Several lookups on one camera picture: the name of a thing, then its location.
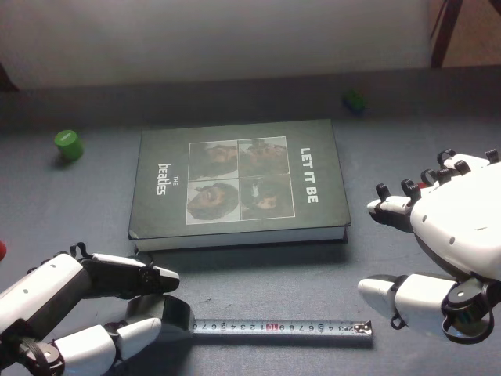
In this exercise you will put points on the grey table cloth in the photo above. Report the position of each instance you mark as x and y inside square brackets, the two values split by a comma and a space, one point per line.
[254, 282]

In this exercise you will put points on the dark wooden stand leg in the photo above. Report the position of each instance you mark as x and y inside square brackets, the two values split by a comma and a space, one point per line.
[446, 31]

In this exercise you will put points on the black Beatles album box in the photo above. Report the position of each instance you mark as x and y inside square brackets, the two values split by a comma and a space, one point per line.
[164, 219]

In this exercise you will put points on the measuring tape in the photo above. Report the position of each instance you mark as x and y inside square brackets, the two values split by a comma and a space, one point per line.
[274, 328]

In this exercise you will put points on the red heart block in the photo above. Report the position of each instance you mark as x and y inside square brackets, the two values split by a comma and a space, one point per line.
[422, 185]

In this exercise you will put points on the green cylinder block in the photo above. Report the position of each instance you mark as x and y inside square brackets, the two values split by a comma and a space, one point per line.
[68, 144]

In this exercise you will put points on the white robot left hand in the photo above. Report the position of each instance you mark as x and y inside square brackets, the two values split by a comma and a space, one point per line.
[39, 282]

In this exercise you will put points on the red cylinder block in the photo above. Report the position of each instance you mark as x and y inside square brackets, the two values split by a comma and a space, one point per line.
[2, 250]

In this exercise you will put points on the green and blue toy block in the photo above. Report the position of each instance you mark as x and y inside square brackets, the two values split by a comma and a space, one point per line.
[354, 102]

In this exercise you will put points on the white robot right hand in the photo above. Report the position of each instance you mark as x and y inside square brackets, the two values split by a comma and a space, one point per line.
[462, 219]

